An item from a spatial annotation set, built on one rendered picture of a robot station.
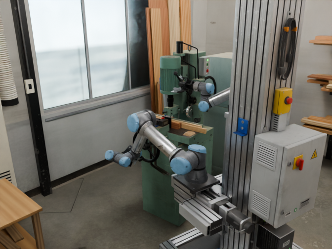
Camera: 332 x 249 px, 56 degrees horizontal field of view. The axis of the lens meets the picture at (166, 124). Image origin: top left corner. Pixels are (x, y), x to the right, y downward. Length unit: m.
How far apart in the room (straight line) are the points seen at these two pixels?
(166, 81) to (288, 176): 1.34
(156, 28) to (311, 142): 2.83
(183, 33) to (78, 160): 2.25
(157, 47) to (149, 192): 1.97
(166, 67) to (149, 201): 1.30
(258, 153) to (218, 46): 3.54
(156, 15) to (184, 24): 0.57
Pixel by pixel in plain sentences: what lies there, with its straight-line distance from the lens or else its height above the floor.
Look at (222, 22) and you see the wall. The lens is 5.06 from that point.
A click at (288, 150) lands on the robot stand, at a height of 1.21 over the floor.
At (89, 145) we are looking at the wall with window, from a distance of 3.84.
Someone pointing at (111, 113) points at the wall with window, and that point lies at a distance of 3.93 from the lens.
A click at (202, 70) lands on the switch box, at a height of 1.36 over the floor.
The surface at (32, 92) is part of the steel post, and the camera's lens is 3.22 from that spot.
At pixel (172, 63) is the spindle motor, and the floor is 1.46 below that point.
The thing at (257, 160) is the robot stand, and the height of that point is 1.10.
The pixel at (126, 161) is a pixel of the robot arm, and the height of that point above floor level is 0.84.
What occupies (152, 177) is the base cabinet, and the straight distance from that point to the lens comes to 2.92.
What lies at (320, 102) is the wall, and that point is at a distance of 4.57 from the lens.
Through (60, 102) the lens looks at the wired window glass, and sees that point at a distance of 3.58.
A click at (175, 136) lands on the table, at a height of 0.88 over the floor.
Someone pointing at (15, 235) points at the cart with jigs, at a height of 0.20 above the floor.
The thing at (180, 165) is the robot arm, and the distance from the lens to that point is 1.85.
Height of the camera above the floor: 1.84
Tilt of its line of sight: 20 degrees down
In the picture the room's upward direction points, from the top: straight up
